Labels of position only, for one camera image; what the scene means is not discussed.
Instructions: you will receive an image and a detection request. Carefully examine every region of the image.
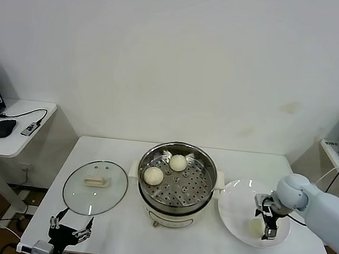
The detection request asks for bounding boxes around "black computer mouse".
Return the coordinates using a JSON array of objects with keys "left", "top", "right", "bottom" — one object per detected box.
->
[{"left": 0, "top": 118, "right": 17, "bottom": 140}]

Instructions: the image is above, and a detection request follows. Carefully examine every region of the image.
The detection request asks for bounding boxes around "cream electric cooker base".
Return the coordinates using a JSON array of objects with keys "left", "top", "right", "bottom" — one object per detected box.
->
[{"left": 123, "top": 175, "right": 224, "bottom": 235}]

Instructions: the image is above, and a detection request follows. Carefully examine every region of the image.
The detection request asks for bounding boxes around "round glass pot lid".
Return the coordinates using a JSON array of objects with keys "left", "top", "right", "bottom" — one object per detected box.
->
[{"left": 60, "top": 157, "right": 131, "bottom": 220}]

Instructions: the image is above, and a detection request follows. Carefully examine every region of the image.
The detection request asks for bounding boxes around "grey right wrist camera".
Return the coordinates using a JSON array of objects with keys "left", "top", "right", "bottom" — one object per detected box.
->
[{"left": 254, "top": 193, "right": 274, "bottom": 210}]

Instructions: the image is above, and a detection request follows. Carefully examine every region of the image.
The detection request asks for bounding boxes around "steel steamer basket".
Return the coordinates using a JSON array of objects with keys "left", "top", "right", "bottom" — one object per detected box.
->
[{"left": 125, "top": 137, "right": 229, "bottom": 213}]

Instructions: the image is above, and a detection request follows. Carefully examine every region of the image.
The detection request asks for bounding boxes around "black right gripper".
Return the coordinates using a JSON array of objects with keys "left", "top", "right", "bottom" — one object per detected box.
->
[{"left": 251, "top": 202, "right": 282, "bottom": 243}]

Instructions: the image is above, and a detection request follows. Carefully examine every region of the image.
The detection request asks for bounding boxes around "white round plate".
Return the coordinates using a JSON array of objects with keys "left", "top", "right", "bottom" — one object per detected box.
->
[{"left": 213, "top": 176, "right": 295, "bottom": 251}]

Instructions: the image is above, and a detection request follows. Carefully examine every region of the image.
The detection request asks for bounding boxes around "black usb hub cable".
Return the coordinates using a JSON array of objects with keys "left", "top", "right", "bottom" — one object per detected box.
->
[{"left": 0, "top": 104, "right": 48, "bottom": 130}]

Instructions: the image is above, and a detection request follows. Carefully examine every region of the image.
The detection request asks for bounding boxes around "white side table with cables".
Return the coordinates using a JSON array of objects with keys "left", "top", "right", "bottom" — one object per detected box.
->
[{"left": 304, "top": 137, "right": 339, "bottom": 254}]

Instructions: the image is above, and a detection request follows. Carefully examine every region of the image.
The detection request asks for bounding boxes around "white side table with mouse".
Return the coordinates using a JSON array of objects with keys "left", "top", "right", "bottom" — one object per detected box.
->
[{"left": 0, "top": 97, "right": 81, "bottom": 225}]

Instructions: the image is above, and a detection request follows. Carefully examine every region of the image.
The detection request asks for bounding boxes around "grey usb hub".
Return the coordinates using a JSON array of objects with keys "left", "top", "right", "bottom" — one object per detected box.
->
[{"left": 20, "top": 120, "right": 38, "bottom": 138}]

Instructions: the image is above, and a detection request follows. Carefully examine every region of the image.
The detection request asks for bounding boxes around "white laptop cable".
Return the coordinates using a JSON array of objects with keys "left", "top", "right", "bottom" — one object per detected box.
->
[{"left": 314, "top": 162, "right": 339, "bottom": 188}]

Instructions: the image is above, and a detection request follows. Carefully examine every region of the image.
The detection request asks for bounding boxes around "white steamed baozi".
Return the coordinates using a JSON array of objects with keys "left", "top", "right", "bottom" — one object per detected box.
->
[
  {"left": 246, "top": 218, "right": 266, "bottom": 239},
  {"left": 168, "top": 153, "right": 189, "bottom": 173},
  {"left": 142, "top": 166, "right": 166, "bottom": 187}
]

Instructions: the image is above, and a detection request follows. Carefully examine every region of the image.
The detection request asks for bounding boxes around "black laptop power cable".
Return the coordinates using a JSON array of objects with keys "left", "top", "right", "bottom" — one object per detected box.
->
[{"left": 326, "top": 165, "right": 339, "bottom": 194}]

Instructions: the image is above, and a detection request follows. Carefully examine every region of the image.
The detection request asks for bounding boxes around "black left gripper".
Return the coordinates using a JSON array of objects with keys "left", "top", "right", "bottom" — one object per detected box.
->
[{"left": 47, "top": 205, "right": 96, "bottom": 250}]

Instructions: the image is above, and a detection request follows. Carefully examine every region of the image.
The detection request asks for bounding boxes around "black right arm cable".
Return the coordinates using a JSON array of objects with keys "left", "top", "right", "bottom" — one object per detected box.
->
[{"left": 285, "top": 213, "right": 309, "bottom": 227}]

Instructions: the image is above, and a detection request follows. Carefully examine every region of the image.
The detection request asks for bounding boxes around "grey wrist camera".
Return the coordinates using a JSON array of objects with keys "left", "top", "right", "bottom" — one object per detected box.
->
[
  {"left": 254, "top": 193, "right": 274, "bottom": 210},
  {"left": 16, "top": 237, "right": 56, "bottom": 254}
]

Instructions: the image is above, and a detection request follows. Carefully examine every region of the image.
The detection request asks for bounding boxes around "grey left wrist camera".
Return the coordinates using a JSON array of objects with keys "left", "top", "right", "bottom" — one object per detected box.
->
[{"left": 16, "top": 237, "right": 56, "bottom": 254}]

